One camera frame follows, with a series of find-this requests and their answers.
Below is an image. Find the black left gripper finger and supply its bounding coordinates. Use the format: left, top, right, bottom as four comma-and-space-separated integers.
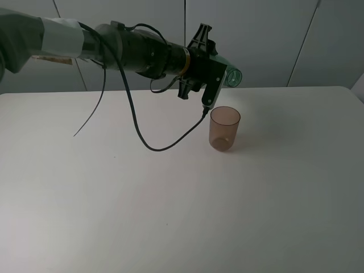
187, 23, 212, 50

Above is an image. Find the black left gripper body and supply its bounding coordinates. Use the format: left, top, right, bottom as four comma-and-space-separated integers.
177, 42, 218, 100

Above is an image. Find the green transparent water bottle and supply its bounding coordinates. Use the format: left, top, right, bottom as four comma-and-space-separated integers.
210, 55, 242, 88

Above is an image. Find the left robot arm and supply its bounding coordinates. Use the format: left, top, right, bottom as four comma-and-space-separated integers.
1, 9, 223, 105

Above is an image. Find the pink translucent plastic cup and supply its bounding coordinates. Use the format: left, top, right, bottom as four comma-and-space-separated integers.
209, 106, 241, 152

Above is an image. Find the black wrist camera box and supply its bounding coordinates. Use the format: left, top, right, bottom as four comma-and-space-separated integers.
201, 60, 227, 110

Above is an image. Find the black camera cable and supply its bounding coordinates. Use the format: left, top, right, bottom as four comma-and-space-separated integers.
76, 22, 210, 152

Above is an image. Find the thin black loose cable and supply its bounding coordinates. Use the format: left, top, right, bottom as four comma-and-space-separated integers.
73, 48, 107, 137

